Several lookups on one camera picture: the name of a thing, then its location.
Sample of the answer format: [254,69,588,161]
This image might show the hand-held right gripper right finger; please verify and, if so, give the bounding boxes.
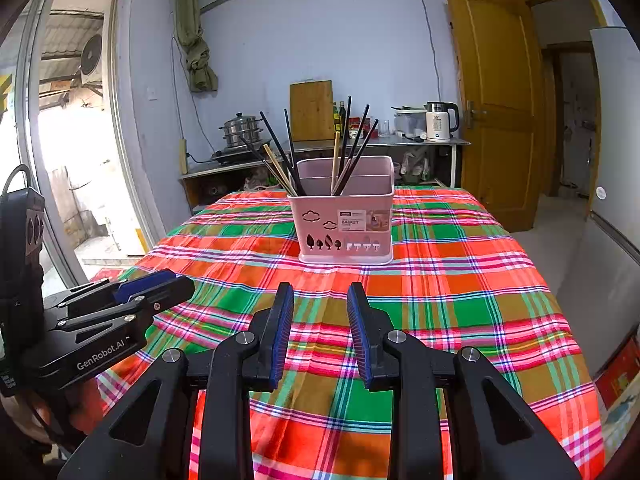
[347,282,583,480]

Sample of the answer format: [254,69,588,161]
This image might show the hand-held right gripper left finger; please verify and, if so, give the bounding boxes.
[57,282,296,480]

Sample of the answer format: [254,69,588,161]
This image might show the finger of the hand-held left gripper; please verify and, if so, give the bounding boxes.
[60,269,178,318]
[47,276,196,333]

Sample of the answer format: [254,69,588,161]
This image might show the pink plastic utensil basket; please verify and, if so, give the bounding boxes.
[287,155,396,265]

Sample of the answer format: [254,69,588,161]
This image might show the black chopstick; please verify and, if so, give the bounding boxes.
[283,108,306,197]
[259,111,304,197]
[238,135,292,196]
[332,119,380,196]
[340,104,371,187]
[338,95,353,181]

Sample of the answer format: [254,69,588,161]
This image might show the plaid tablecloth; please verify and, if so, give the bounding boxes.
[95,185,607,480]

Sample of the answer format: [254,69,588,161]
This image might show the low wooden cabinet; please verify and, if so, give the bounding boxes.
[178,159,292,212]

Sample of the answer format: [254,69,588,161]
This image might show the black induction cooker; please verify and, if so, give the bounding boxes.
[210,144,274,166]

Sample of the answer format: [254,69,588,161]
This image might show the steel steamer pot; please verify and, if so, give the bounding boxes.
[219,112,265,149]

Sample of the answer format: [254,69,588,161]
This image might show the red lidded jars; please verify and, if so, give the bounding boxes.
[347,115,374,139]

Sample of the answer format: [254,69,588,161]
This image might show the clear plastic storage container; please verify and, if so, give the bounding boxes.
[392,106,429,140]

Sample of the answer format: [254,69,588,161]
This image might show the outdoor air conditioner unit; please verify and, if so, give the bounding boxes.
[79,33,105,86]

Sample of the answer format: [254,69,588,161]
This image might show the wooden cutting board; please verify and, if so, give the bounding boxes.
[288,79,335,142]

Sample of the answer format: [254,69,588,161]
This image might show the white electric kettle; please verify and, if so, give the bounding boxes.
[424,101,460,142]

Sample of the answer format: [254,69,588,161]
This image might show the green curtain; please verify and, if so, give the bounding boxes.
[174,0,220,94]

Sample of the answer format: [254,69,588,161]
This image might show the red printed carton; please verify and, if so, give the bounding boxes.
[593,337,640,412]

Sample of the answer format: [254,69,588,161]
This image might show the yellow wooden door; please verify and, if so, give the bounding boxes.
[439,0,547,234]

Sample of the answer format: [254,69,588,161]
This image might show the silver refrigerator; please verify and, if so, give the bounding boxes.
[554,26,640,379]

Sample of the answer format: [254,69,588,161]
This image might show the white sliding door frame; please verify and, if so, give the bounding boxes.
[14,0,167,287]

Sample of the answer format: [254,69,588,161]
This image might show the black wall cable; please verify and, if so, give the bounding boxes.
[172,34,217,164]

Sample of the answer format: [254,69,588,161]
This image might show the air conditioner cable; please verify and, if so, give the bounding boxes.
[412,0,447,104]

